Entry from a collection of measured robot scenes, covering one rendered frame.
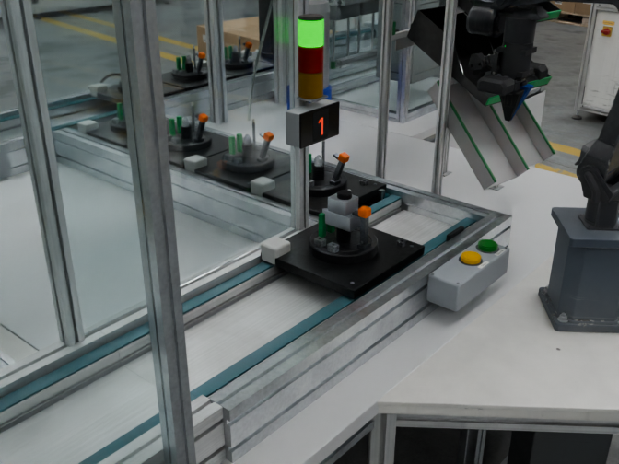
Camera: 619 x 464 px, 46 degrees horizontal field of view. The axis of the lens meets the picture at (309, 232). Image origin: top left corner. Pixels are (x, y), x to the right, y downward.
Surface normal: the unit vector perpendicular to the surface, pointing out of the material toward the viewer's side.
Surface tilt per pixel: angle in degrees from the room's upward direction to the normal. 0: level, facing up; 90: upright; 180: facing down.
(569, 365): 0
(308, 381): 90
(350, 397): 0
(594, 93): 90
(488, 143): 45
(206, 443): 90
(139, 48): 90
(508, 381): 0
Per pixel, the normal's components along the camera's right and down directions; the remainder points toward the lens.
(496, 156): 0.45, -0.40
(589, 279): -0.05, 0.44
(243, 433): 0.76, 0.29
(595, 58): -0.74, 0.29
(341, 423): 0.00, -0.90
